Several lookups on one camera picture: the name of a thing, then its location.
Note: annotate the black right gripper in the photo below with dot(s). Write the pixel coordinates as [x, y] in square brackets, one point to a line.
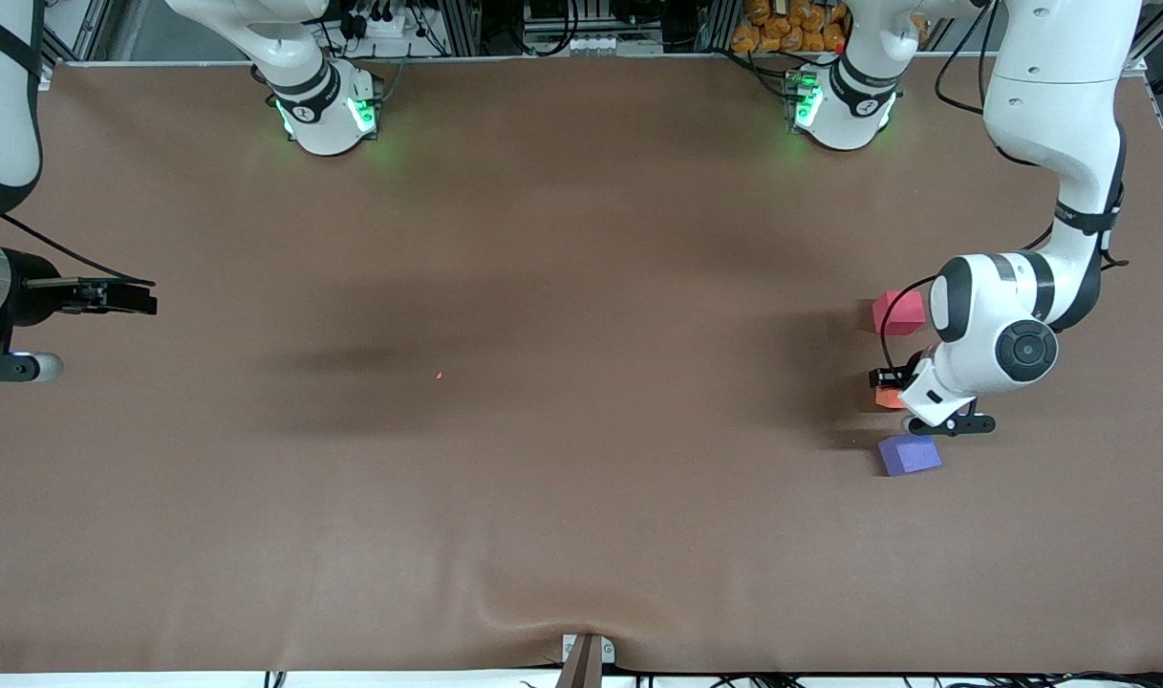
[34, 297]

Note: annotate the white power strip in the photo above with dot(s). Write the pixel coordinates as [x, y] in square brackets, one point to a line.
[382, 26]

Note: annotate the pile of orange objects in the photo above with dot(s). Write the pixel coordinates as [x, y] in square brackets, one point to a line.
[791, 24]

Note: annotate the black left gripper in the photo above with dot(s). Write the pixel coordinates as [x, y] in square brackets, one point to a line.
[908, 373]

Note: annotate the purple foam block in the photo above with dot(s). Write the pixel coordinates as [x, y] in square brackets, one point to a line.
[910, 455]

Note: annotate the white connector strip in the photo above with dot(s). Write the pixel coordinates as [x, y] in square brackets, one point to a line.
[591, 44]

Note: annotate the aluminium frame post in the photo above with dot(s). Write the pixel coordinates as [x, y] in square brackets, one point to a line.
[1159, 38]
[75, 33]

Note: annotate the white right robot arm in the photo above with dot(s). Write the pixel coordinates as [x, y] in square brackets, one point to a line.
[313, 96]

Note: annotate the red foam block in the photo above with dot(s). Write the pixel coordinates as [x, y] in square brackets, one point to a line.
[896, 312]

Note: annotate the metal table clamp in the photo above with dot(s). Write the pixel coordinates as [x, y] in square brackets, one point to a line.
[586, 661]

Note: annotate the brown table mat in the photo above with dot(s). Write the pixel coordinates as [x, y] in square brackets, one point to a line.
[581, 497]

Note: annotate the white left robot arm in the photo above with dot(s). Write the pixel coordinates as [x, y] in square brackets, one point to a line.
[1049, 96]

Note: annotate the orange foam block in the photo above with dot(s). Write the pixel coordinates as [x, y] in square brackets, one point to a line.
[889, 397]

